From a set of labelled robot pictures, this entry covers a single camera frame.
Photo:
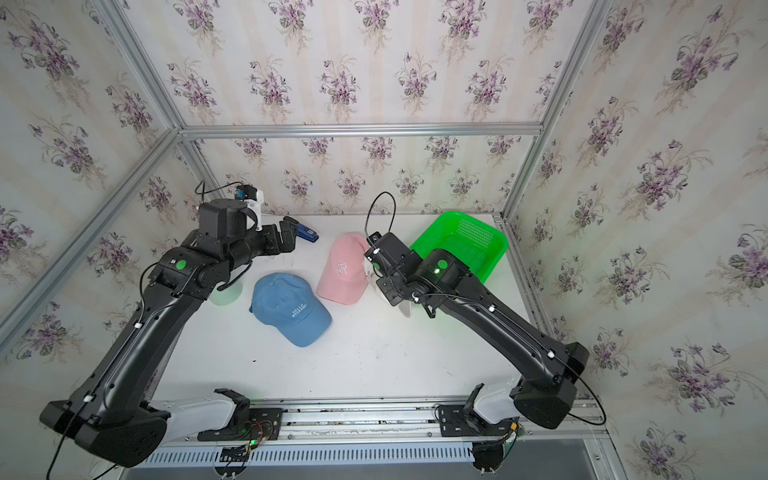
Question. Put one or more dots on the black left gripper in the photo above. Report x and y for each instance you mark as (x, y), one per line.
(274, 245)

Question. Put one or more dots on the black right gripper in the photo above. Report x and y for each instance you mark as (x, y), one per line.
(392, 297)

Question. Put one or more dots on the pink baseball cap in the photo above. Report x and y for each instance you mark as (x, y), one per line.
(344, 279)

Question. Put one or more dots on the light blue baseball cap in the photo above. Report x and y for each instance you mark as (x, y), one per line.
(287, 303)

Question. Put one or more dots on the grey white baseball cap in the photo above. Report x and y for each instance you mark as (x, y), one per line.
(405, 308)

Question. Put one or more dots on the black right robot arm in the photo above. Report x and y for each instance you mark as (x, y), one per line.
(548, 369)

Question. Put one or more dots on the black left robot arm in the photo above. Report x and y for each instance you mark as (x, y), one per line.
(109, 415)

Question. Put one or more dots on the blue black stapler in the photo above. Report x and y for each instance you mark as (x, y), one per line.
(306, 233)

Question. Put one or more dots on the mint green pen cup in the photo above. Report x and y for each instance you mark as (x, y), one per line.
(227, 296)

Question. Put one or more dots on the green plastic basket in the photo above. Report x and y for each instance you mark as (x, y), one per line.
(478, 245)

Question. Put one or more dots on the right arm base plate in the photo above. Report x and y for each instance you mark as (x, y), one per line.
(454, 421)

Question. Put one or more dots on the aluminium mounting rail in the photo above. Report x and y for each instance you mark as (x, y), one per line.
(357, 420)

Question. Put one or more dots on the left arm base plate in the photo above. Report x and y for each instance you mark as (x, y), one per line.
(258, 424)

